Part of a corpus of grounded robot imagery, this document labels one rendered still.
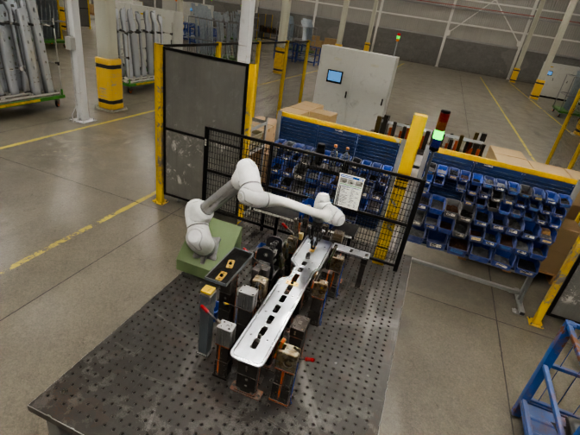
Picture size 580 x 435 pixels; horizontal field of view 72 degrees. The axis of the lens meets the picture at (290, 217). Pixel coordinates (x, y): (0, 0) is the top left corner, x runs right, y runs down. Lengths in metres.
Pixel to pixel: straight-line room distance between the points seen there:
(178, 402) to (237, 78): 3.33
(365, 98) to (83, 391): 7.86
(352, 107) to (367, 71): 0.80
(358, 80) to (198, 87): 4.89
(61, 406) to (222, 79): 3.46
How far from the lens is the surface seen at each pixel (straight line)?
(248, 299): 2.29
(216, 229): 3.04
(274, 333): 2.22
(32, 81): 9.84
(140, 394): 2.35
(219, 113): 4.75
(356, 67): 9.05
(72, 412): 2.36
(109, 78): 9.79
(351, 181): 3.26
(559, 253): 5.78
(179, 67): 4.96
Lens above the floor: 2.54
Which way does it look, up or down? 27 degrees down
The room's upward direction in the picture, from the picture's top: 9 degrees clockwise
